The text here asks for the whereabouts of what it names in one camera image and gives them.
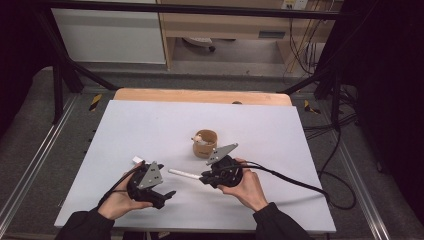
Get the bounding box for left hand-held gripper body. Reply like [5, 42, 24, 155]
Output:
[126, 160, 167, 210]

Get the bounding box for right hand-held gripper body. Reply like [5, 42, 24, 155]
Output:
[205, 143, 244, 189]

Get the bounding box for long white pen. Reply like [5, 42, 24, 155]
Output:
[167, 168, 203, 181]

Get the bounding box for wooden cup with animal figure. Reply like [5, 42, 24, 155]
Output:
[191, 129, 219, 159]

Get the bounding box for person's right hand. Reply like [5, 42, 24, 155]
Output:
[216, 157, 270, 213]

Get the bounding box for person's left hand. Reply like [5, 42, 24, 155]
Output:
[97, 166, 154, 221]

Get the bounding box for white table mat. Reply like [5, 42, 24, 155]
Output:
[54, 99, 337, 233]

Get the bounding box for wooden table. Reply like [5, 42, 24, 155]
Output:
[113, 87, 294, 107]

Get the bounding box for yellow black floor tape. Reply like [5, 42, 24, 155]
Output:
[303, 99, 322, 116]
[88, 93, 103, 113]

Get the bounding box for black metal stand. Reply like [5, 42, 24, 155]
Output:
[33, 8, 120, 125]
[280, 63, 345, 132]

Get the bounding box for white chair base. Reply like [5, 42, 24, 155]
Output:
[182, 36, 217, 53]

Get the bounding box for white cabinet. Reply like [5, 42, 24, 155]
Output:
[50, 0, 167, 65]

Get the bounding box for light wooden desk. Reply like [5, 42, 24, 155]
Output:
[156, 0, 345, 71]

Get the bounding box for black metal crossbar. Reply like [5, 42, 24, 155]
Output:
[33, 0, 351, 22]

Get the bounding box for black curtain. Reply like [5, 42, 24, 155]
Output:
[0, 0, 56, 138]
[318, 0, 424, 218]

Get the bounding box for white power strip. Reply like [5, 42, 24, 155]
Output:
[281, 0, 310, 11]

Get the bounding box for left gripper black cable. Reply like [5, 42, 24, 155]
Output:
[97, 160, 147, 208]

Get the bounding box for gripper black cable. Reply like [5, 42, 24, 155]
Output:
[97, 160, 147, 208]
[233, 160, 357, 211]

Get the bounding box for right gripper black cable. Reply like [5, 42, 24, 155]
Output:
[233, 160, 357, 211]

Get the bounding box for silver floor rail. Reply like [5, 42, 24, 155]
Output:
[0, 94, 80, 228]
[335, 138, 392, 240]

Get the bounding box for bundle of floor cables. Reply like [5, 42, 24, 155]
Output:
[300, 84, 360, 142]

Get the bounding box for hanging desk cables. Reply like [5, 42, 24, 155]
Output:
[282, 16, 323, 82]

